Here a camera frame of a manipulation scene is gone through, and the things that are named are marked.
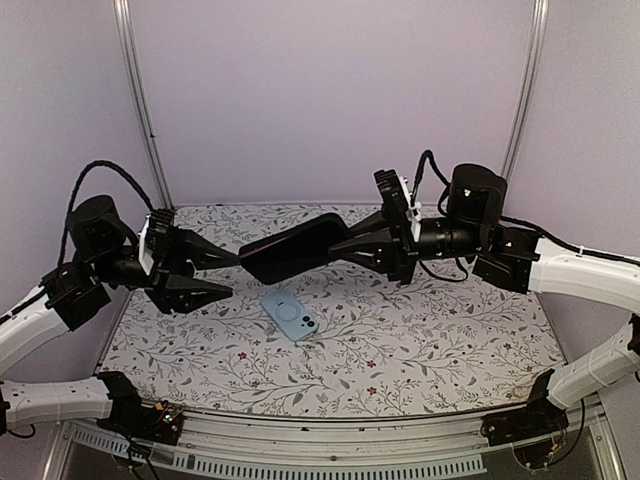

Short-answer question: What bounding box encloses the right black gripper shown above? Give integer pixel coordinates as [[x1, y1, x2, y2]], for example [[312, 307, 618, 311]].
[[328, 202, 486, 285]]

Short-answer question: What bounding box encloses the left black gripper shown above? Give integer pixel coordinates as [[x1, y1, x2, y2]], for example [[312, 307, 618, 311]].
[[93, 224, 241, 313]]

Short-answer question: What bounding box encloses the black phone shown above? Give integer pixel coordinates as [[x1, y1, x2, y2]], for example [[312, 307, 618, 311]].
[[238, 213, 349, 285]]

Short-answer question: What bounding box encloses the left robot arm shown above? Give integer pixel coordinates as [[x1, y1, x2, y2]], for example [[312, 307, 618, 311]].
[[1, 195, 240, 438]]

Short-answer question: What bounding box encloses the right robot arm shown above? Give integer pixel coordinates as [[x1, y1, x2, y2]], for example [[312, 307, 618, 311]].
[[329, 163, 639, 436]]

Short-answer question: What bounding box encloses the light blue phone case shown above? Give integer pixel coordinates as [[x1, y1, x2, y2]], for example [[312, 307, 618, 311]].
[[261, 290, 319, 342]]

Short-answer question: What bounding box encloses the floral patterned table mat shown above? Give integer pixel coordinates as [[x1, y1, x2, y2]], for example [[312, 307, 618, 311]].
[[102, 203, 566, 419]]

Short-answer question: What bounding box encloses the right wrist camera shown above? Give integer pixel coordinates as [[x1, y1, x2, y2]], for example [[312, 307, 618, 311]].
[[374, 169, 408, 236]]

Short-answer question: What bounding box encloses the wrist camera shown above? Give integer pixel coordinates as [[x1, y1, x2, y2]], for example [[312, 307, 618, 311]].
[[145, 208, 176, 261], [374, 169, 408, 236]]

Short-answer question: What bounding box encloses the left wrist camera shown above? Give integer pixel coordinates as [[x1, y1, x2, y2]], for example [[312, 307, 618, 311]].
[[145, 208, 176, 261]]

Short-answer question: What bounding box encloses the right camera cable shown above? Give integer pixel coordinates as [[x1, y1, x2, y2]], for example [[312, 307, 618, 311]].
[[410, 149, 451, 201]]

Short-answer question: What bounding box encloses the camera cable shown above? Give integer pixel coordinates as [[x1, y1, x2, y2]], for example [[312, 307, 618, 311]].
[[64, 159, 156, 216], [410, 149, 451, 201]]

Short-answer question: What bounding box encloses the left camera cable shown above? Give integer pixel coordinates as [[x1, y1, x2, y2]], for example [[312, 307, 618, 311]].
[[64, 159, 156, 216]]

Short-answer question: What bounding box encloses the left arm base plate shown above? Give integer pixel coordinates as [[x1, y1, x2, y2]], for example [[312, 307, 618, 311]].
[[96, 401, 184, 446]]

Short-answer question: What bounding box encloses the front aluminium rail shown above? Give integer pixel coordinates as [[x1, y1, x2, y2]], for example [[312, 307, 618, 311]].
[[43, 396, 626, 479]]

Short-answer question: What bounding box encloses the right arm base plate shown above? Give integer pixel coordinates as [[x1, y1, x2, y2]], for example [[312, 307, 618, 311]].
[[480, 400, 569, 446]]

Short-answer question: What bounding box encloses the left aluminium frame post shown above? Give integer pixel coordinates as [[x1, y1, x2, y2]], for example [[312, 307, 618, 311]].
[[113, 0, 174, 208]]

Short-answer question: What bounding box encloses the aluminium frame post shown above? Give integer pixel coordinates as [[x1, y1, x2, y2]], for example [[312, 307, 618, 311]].
[[501, 0, 550, 182], [113, 0, 174, 208]]

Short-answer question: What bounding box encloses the right aluminium frame post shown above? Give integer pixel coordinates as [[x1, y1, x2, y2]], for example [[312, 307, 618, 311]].
[[501, 0, 550, 182]]

